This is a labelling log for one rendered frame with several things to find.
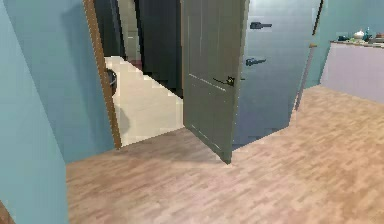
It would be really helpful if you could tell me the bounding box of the grey cane with brown handle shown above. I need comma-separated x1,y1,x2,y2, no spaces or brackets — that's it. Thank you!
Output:
294,43,318,112

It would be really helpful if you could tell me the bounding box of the grey room door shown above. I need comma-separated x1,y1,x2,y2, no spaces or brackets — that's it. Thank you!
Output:
181,0,251,165

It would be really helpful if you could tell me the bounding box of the dark framed wall picture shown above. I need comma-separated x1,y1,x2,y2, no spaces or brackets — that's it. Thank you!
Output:
311,0,325,37

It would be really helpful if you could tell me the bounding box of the black door handle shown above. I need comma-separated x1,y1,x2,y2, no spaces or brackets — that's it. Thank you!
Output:
212,75,236,88

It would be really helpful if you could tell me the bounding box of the brown door frame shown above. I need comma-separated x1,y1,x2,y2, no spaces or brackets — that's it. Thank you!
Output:
82,0,123,150

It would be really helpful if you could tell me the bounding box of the dark round object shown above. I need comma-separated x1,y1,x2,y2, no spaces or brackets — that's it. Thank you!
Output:
105,67,118,97

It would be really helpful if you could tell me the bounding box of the black wall hook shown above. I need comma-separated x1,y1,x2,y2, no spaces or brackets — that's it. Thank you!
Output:
245,57,268,67
249,21,273,30

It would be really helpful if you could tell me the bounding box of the pale lilac counter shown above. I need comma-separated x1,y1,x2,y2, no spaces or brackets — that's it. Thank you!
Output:
319,40,384,105

